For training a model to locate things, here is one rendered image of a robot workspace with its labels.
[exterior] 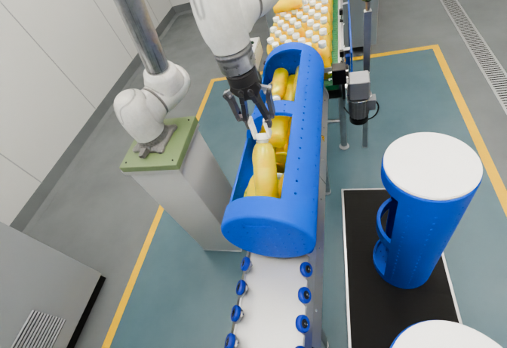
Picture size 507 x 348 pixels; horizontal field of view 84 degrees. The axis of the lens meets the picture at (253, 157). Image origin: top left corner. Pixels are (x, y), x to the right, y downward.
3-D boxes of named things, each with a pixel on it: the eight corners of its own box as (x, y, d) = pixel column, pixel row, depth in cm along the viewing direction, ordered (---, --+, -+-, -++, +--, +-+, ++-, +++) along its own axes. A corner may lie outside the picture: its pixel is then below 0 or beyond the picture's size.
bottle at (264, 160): (283, 197, 88) (278, 137, 86) (270, 204, 82) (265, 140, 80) (264, 195, 92) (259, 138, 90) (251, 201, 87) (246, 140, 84)
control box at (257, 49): (241, 73, 166) (235, 57, 158) (247, 54, 178) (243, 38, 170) (257, 71, 162) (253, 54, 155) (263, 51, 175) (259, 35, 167)
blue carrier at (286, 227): (238, 255, 100) (204, 216, 79) (273, 96, 153) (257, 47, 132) (321, 261, 90) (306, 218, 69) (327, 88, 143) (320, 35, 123)
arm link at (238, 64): (246, 53, 60) (253, 77, 64) (253, 32, 65) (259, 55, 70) (207, 60, 63) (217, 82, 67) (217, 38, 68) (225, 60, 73)
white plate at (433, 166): (448, 122, 100) (447, 124, 101) (370, 145, 103) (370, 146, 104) (505, 183, 81) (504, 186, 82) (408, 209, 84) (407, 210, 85)
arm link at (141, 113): (127, 138, 137) (97, 104, 121) (154, 113, 145) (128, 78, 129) (148, 147, 129) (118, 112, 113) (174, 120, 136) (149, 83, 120)
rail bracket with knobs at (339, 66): (329, 87, 151) (327, 72, 144) (329, 80, 156) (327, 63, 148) (348, 86, 148) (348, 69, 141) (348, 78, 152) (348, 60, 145)
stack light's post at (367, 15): (362, 147, 232) (364, 12, 152) (361, 143, 234) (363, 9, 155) (367, 147, 231) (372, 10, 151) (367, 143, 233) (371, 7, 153)
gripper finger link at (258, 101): (248, 83, 74) (253, 81, 73) (267, 113, 81) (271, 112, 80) (245, 92, 71) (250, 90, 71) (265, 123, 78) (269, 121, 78)
